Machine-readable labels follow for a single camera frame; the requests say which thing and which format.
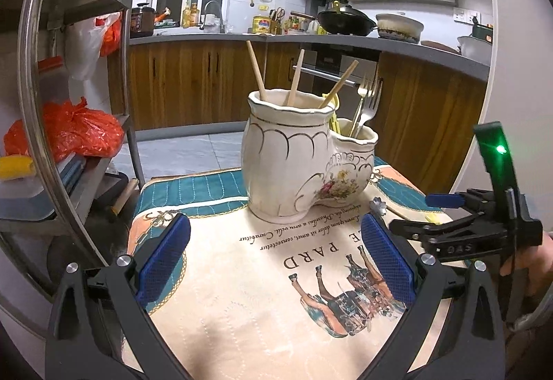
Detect grey kitchen countertop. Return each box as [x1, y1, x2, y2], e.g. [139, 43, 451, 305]
[128, 31, 492, 81]

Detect black wok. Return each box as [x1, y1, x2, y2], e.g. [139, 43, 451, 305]
[290, 8, 377, 38]

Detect hanging white plastic bag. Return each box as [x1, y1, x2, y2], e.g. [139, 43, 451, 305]
[66, 15, 110, 81]

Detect person's right hand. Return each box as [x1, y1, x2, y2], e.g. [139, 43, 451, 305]
[500, 231, 553, 299]

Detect silver fork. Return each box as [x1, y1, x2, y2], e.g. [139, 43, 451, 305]
[351, 78, 384, 138]

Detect printed tablecloth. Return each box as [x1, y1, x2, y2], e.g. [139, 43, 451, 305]
[123, 155, 469, 380]

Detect yellow lid container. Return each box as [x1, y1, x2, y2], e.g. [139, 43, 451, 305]
[0, 155, 36, 182]

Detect built-in oven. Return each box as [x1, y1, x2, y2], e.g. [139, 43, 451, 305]
[297, 49, 383, 105]

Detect dark red rice cooker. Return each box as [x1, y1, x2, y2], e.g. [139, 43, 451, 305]
[129, 2, 157, 39]

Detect white floral ceramic utensil holder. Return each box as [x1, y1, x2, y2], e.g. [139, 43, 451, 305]
[240, 89, 376, 222]

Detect white green pot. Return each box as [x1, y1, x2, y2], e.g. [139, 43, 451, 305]
[457, 22, 494, 62]

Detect cooking oil bottle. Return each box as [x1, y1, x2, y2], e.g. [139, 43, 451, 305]
[181, 2, 202, 29]

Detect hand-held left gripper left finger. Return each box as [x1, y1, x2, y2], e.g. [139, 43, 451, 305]
[45, 213, 191, 380]

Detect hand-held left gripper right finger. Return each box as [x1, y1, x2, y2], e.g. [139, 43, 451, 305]
[360, 213, 506, 380]

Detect red plastic bag on shelf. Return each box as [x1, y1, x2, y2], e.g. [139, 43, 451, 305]
[3, 98, 127, 161]

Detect red lid plastic container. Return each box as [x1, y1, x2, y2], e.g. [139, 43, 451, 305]
[37, 56, 66, 80]

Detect metal shelf rack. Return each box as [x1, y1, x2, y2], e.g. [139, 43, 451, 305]
[0, 0, 145, 312]

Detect white ceramic pot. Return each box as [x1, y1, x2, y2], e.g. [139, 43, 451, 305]
[374, 13, 425, 45]

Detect hanging red plastic bag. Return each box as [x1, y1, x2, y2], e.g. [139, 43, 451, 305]
[99, 14, 124, 57]

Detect row of condiment bottles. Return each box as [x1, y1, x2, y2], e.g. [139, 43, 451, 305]
[285, 15, 321, 36]

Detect wooden chopstick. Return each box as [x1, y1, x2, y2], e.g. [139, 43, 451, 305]
[319, 59, 359, 109]
[246, 40, 269, 102]
[382, 204, 409, 221]
[287, 49, 306, 106]

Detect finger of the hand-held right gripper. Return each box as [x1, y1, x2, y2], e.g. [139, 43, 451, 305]
[388, 211, 505, 252]
[424, 188, 498, 213]

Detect wooden base cabinets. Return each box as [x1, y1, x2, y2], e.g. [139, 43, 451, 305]
[107, 40, 490, 196]

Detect metal faucet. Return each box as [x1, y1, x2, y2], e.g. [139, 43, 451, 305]
[202, 0, 226, 34]

